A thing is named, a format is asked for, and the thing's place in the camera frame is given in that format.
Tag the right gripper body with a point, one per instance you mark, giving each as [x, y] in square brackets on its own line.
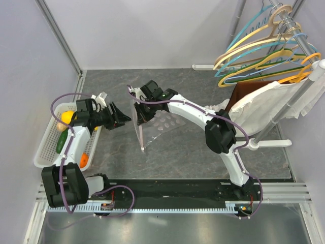
[147, 111]

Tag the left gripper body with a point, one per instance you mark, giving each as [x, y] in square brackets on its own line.
[103, 117]

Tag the clear zip top bag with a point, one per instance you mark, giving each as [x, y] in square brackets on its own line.
[162, 122]

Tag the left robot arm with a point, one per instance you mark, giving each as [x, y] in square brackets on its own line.
[64, 183]

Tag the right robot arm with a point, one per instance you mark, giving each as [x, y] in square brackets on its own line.
[220, 131]

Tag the yellow lemon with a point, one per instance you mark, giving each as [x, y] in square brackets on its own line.
[66, 116]

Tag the orange fruit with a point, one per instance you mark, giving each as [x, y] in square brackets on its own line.
[84, 160]

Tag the green cucumber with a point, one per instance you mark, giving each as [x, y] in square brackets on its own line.
[61, 141]

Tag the white plastic basket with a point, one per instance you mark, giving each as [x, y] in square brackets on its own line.
[46, 153]

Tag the teal hanger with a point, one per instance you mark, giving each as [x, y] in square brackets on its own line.
[246, 28]

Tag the brown box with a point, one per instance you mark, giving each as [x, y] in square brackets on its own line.
[242, 89]

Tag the white cloth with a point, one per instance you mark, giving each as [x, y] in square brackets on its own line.
[254, 111]

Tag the yellow hanger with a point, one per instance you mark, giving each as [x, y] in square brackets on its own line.
[255, 66]

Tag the green hanger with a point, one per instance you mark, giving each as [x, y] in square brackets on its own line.
[279, 70]

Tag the light blue hanger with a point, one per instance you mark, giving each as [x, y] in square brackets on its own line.
[250, 75]

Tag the beige wooden hanger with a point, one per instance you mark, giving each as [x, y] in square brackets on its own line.
[246, 43]

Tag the orange hanger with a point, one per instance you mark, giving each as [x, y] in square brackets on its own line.
[303, 73]

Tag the white clothes rack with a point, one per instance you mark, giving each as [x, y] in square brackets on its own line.
[299, 42]

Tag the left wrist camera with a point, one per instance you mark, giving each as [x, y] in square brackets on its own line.
[100, 99]

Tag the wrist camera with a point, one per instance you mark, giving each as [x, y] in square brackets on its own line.
[136, 92]
[100, 99]

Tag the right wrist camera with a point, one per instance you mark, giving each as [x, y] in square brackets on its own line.
[136, 92]

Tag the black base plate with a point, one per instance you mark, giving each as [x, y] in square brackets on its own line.
[186, 193]

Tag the aluminium frame post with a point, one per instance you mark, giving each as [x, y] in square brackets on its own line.
[58, 34]

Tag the white cable duct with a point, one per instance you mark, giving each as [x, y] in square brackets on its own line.
[105, 207]

